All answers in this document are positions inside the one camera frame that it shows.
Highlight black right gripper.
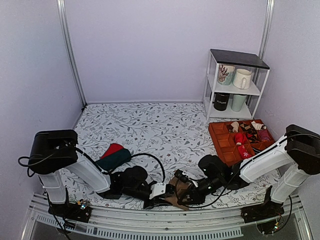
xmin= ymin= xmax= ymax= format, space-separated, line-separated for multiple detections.
xmin=178 ymin=175 xmax=224 ymax=206

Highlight tan ribbed sock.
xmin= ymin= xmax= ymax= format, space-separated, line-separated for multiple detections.
xmin=164 ymin=176 xmax=194 ymax=211

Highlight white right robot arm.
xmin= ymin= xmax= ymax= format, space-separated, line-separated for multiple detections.
xmin=174 ymin=124 xmax=320 ymax=218

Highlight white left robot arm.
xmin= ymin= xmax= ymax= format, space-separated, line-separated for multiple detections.
xmin=26 ymin=129 xmax=175 ymax=217

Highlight floral patterned table mat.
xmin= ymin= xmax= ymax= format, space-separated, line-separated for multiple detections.
xmin=60 ymin=103 xmax=280 ymax=210

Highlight orange wooden divider tray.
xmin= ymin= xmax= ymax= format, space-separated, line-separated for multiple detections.
xmin=208 ymin=119 xmax=275 ymax=167

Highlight red and green sock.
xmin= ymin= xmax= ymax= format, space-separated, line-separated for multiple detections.
xmin=96 ymin=143 xmax=132 ymax=172

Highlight red snowflake sock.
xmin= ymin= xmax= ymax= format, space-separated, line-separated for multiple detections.
xmin=237 ymin=144 xmax=255 ymax=160

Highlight red rolled sock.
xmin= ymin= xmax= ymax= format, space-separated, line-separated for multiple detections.
xmin=234 ymin=132 xmax=248 ymax=146

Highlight beige patterned sock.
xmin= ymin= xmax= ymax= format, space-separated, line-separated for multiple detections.
xmin=226 ymin=121 xmax=240 ymax=133

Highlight brown argyle sock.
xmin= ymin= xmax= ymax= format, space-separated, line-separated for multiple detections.
xmin=239 ymin=122 xmax=259 ymax=144

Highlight purple rolled sock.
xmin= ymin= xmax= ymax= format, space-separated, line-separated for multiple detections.
xmin=258 ymin=129 xmax=272 ymax=142

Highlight black mug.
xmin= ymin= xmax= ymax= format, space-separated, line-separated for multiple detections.
xmin=213 ymin=92 xmax=230 ymax=111

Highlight pale green cup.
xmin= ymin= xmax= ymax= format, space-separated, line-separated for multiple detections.
xmin=231 ymin=94 xmax=247 ymax=112

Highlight white metal shelf rack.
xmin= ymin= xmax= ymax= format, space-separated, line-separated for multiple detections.
xmin=203 ymin=49 xmax=270 ymax=120

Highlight white ceramic mug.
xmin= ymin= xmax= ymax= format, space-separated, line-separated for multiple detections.
xmin=232 ymin=68 xmax=253 ymax=90

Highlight coral pattern mug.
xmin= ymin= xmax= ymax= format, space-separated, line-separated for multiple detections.
xmin=217 ymin=64 xmax=235 ymax=86

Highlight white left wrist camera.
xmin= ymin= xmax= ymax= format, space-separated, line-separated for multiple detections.
xmin=149 ymin=182 xmax=166 ymax=200

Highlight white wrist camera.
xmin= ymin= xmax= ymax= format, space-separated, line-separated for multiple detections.
xmin=182 ymin=171 xmax=203 ymax=188
xmin=149 ymin=182 xmax=166 ymax=200

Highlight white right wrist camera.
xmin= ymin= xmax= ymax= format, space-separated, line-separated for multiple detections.
xmin=182 ymin=171 xmax=203 ymax=188

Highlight aluminium front rail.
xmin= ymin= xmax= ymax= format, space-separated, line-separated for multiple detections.
xmin=21 ymin=193 xmax=313 ymax=240

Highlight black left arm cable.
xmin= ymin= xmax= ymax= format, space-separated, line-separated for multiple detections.
xmin=17 ymin=152 xmax=166 ymax=183

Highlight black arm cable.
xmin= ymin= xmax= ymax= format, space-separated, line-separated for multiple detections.
xmin=176 ymin=133 xmax=320 ymax=209
xmin=17 ymin=152 xmax=166 ymax=183

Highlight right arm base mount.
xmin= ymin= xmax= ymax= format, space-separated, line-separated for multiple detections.
xmin=240 ymin=192 xmax=284 ymax=223

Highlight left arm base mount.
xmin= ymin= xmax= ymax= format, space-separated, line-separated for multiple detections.
xmin=47 ymin=196 xmax=92 ymax=223

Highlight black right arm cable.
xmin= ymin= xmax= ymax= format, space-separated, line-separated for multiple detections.
xmin=176 ymin=133 xmax=320 ymax=209

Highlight right aluminium corner post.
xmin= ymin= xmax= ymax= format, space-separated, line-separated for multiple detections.
xmin=258 ymin=0 xmax=275 ymax=59

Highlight aluminium corner post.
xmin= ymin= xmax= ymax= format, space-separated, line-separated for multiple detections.
xmin=56 ymin=0 xmax=88 ymax=110
xmin=258 ymin=0 xmax=275 ymax=59

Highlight left aluminium corner post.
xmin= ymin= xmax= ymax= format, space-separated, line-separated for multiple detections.
xmin=56 ymin=0 xmax=88 ymax=110

